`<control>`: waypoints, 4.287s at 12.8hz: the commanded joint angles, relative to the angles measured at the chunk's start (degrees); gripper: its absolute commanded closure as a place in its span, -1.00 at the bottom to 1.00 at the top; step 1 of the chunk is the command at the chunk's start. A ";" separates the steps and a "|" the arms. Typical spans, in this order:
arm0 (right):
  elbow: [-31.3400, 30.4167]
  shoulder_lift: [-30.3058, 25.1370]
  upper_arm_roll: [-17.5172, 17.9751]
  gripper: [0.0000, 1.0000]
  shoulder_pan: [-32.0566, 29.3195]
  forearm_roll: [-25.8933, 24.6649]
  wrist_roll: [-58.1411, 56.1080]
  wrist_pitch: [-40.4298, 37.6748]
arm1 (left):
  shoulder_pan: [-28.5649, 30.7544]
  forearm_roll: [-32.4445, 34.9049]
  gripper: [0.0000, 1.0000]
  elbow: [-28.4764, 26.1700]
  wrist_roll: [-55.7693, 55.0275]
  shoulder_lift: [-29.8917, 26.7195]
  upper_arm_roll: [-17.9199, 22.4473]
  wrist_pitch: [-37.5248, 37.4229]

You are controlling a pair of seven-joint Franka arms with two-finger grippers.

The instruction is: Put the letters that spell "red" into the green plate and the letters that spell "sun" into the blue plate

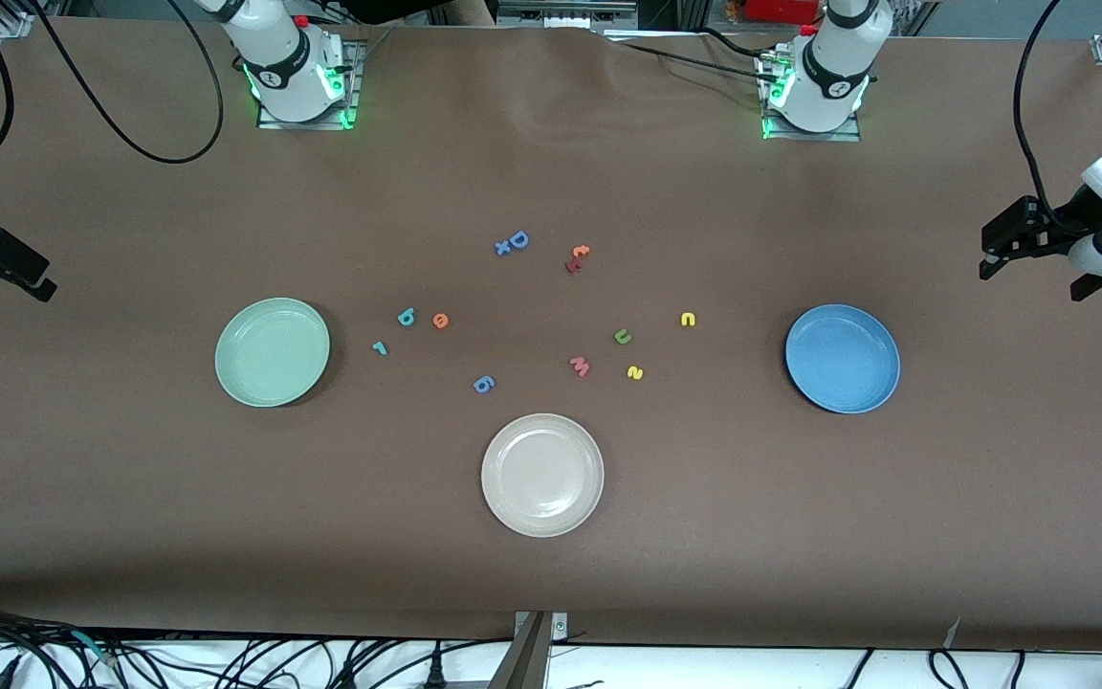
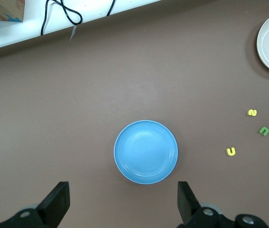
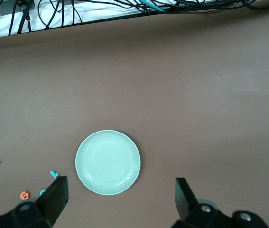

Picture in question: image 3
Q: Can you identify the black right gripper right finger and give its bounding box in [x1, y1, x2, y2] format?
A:
[172, 178, 269, 228]

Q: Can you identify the light green plate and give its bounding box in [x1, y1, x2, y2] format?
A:
[75, 129, 141, 196]

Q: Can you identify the grey power strip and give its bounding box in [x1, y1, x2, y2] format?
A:
[0, 0, 36, 19]

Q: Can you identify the teal cable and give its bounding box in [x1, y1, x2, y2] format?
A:
[139, 0, 165, 12]

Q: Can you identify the black cable with plug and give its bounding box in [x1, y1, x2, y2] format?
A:
[7, 0, 34, 35]

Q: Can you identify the brown table mat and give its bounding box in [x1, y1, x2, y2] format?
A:
[0, 7, 269, 228]

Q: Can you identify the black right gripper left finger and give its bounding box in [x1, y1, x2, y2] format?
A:
[0, 176, 68, 228]

